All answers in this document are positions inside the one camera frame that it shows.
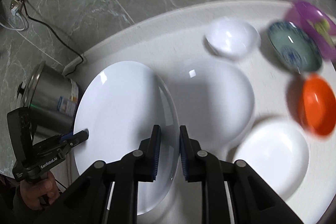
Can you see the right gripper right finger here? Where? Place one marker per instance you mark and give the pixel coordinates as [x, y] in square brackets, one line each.
[184, 147]

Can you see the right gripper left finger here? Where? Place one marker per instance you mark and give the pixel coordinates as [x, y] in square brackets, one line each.
[155, 146]

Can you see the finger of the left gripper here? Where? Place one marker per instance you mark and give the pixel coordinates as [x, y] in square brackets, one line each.
[75, 139]

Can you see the large white plate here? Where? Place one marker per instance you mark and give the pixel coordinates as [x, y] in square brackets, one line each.
[119, 109]

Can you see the small white bowl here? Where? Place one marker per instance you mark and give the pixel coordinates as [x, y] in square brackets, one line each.
[232, 38]

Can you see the orange plastic bowl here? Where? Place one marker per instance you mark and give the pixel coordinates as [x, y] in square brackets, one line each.
[311, 103]

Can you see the left hand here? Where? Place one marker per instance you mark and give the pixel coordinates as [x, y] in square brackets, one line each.
[31, 193]

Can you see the stainless steel pot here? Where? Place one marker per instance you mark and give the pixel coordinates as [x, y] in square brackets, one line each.
[52, 99]

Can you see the white deep plate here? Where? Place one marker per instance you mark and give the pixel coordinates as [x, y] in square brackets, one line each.
[215, 100]

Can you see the small white dish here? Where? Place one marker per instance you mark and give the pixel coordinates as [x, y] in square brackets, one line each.
[277, 150]

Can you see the blue patterned ceramic bowl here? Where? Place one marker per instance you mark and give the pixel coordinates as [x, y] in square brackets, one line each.
[294, 47]

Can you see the purple plastic colander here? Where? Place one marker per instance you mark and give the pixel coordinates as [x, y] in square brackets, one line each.
[303, 14]

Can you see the green dish brush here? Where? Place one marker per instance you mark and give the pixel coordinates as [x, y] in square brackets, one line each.
[322, 27]

